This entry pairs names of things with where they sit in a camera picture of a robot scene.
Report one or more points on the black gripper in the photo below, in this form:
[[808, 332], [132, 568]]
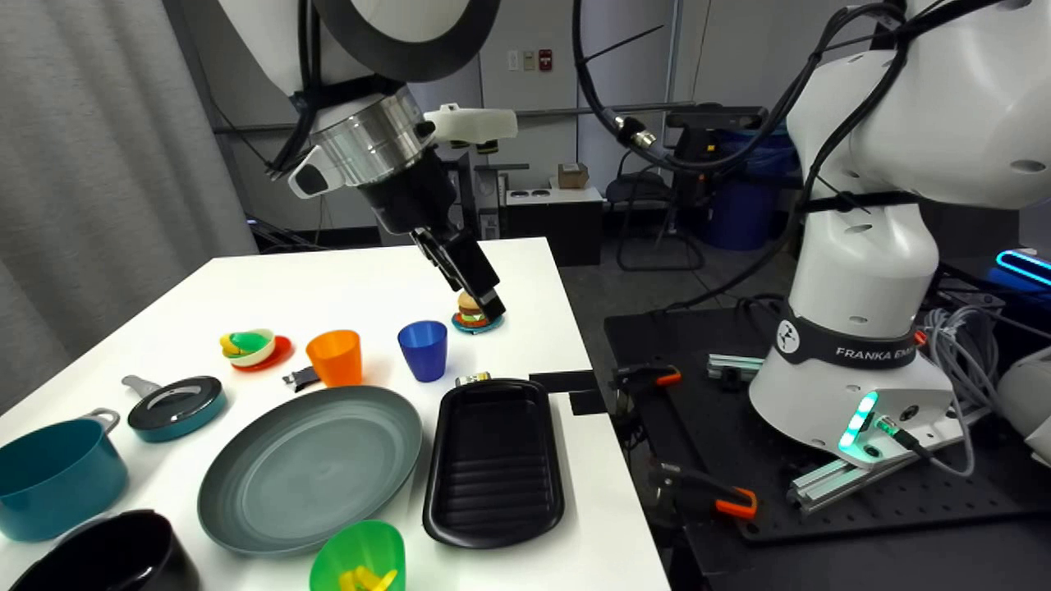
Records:
[[409, 200]]

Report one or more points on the green plastic cup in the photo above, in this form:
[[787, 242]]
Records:
[[355, 545]]

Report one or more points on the yellow toy fry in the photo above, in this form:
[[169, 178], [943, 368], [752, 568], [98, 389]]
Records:
[[352, 580], [382, 580]]

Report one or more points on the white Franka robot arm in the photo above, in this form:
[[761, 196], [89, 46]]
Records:
[[864, 274]]

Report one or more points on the small teal plate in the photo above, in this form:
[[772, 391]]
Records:
[[471, 328]]

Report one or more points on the blue plastic cup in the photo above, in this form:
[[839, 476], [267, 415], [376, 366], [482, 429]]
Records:
[[423, 353]]

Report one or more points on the orange plastic cup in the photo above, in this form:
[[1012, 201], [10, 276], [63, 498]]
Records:
[[336, 360]]

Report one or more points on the small red plate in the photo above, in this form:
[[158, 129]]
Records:
[[277, 355]]

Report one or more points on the grey round plate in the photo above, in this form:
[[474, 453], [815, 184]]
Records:
[[306, 470]]

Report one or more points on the toy hamburger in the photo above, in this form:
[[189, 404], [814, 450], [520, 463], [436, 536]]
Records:
[[468, 311]]

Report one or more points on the black cabinet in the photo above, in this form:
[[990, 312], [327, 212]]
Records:
[[554, 224]]

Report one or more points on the small yellowish toy piece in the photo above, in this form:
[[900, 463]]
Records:
[[471, 378]]

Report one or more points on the small cardboard box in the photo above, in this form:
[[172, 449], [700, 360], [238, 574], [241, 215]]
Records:
[[572, 178]]

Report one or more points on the black tape patch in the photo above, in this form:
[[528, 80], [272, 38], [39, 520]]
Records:
[[590, 401]]

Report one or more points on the small black white toy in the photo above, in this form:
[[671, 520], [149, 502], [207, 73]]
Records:
[[299, 378]]

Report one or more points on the black ribbed tray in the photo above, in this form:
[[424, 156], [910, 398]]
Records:
[[494, 463]]

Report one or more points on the green yellow toy food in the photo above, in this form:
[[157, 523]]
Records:
[[247, 345]]

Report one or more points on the blue plastic bin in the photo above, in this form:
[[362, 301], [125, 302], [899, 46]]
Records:
[[744, 201]]

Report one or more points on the teal toy frying pan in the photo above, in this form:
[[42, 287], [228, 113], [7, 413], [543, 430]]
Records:
[[175, 409]]

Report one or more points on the grey curtain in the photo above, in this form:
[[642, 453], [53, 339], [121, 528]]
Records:
[[99, 166]]

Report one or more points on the black toy pot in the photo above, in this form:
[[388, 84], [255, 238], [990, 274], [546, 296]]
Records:
[[109, 561]]

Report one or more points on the teal toy pot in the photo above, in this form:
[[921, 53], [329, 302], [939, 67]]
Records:
[[53, 480]]

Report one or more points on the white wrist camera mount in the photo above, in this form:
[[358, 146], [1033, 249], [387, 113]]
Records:
[[471, 123]]

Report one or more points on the white wall outlet plate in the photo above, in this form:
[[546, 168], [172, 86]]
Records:
[[530, 62]]

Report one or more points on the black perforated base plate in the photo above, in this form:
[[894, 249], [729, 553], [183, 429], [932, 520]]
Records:
[[679, 438]]

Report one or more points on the aluminium extrusion rail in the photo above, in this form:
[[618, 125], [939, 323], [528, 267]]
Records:
[[864, 470]]

